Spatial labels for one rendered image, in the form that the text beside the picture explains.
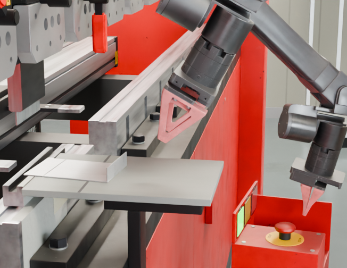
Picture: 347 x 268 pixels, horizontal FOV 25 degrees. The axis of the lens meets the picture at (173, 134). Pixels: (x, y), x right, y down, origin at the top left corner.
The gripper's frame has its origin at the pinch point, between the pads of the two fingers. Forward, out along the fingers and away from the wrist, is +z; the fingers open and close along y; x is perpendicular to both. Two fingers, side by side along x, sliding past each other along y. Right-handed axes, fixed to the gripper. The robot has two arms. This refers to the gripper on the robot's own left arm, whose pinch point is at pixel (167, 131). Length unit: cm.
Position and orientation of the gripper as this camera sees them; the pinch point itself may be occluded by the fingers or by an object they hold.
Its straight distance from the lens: 111.3
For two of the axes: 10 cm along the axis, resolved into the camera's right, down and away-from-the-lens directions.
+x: 8.6, 5.1, 0.0
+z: -4.8, 8.2, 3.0
